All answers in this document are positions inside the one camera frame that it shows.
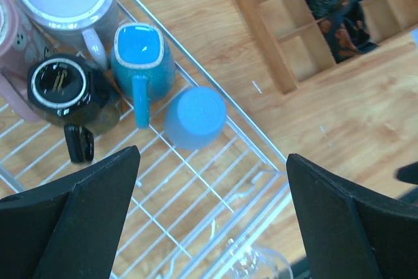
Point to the blue floral mug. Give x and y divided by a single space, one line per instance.
143 67

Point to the white wire dish rack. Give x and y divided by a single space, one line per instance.
186 205

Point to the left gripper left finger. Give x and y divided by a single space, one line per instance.
70 227

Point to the plain blue cup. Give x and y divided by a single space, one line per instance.
195 118

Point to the wooden compartment tray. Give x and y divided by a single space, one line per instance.
294 47

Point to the lilac grey mug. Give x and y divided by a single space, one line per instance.
85 25

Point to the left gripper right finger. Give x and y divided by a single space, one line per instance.
348 230

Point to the clear glass cup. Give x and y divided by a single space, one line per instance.
257 261

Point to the black white-lined mug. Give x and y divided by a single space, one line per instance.
74 93

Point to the pink ghost mug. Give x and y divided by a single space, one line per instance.
22 45

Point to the dark coiled item left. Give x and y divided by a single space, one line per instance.
346 32

